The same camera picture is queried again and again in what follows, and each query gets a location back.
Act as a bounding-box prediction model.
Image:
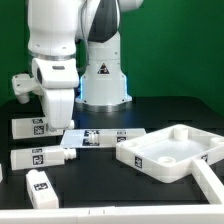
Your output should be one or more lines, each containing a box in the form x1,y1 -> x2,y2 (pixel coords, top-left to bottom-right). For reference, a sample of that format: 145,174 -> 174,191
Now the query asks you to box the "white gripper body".
41,89 -> 75,129

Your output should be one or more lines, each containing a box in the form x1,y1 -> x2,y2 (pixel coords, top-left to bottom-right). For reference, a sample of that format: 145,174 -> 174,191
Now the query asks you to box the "white desk tabletop tray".
116,124 -> 224,183

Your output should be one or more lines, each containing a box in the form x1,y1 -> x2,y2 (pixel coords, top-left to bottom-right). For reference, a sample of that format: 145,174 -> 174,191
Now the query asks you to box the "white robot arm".
28,0 -> 144,129

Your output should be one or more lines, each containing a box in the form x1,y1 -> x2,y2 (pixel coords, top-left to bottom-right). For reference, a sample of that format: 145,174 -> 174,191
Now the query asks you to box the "white marker sheet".
61,128 -> 146,148

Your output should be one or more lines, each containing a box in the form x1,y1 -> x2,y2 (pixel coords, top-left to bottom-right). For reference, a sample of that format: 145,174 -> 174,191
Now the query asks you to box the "white piece at left edge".
0,164 -> 3,183

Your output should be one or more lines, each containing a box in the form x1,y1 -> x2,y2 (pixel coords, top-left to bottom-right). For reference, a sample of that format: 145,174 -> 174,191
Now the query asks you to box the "white L-shaped fence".
0,160 -> 224,224

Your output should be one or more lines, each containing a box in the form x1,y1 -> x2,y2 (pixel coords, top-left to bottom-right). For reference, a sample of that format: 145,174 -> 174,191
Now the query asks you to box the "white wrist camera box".
11,57 -> 80,104

